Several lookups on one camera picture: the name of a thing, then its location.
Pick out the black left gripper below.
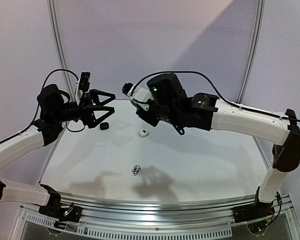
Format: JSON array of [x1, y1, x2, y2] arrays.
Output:
[[52, 88, 115, 127]]

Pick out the white charging case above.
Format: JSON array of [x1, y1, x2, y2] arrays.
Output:
[[138, 128, 150, 138]]

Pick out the black charging case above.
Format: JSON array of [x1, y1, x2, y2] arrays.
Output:
[[99, 122, 110, 131]]

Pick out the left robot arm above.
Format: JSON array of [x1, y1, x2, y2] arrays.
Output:
[[0, 84, 116, 217]]

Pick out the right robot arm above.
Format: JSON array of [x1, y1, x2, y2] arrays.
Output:
[[127, 71, 300, 218]]

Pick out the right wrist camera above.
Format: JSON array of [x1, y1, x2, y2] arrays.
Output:
[[121, 83, 154, 111]]

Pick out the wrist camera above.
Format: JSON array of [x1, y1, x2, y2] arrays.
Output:
[[121, 83, 154, 111], [74, 72, 91, 105]]

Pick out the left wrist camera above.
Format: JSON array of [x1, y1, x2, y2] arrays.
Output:
[[74, 72, 91, 105]]

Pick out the left aluminium corner post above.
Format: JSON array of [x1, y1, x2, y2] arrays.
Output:
[[46, 0, 74, 100]]

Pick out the aluminium corner post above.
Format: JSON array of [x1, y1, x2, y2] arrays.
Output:
[[236, 0, 265, 103], [46, 0, 74, 100]]

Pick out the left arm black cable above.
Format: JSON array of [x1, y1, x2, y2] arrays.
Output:
[[0, 69, 87, 146]]

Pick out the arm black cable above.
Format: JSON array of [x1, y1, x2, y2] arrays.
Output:
[[0, 69, 87, 146], [129, 70, 300, 160]]

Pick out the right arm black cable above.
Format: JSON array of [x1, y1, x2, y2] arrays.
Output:
[[129, 70, 300, 160]]

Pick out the aluminium front rail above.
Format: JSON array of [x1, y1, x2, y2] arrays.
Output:
[[19, 192, 295, 226]]

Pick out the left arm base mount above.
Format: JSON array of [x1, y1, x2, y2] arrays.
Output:
[[38, 202, 83, 230]]

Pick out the right aluminium corner post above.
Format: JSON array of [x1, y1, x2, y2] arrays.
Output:
[[236, 0, 265, 103]]

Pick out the perforated white cable tray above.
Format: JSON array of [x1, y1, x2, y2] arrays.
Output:
[[19, 213, 233, 240]]

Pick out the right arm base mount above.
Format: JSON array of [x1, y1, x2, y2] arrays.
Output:
[[232, 196, 275, 223]]

